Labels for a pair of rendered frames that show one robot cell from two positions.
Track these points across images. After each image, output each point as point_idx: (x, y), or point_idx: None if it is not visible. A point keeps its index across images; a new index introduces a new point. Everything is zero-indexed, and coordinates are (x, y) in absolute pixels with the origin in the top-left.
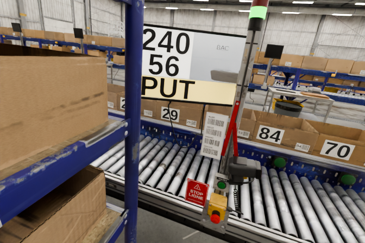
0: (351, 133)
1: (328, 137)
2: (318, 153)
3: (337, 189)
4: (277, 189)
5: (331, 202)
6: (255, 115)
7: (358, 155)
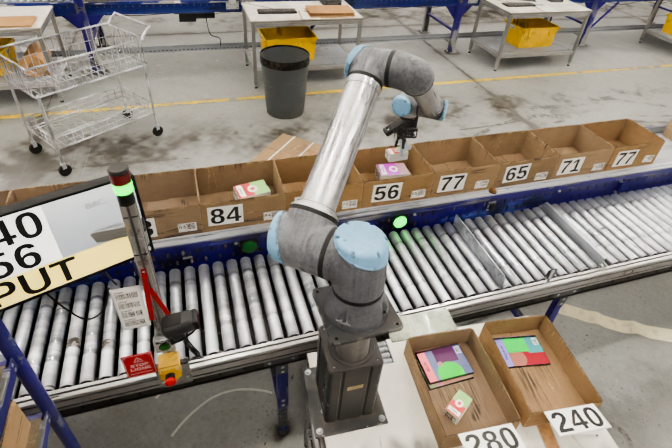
0: None
1: (296, 194)
2: None
3: None
4: (248, 289)
5: (307, 275)
6: (201, 175)
7: None
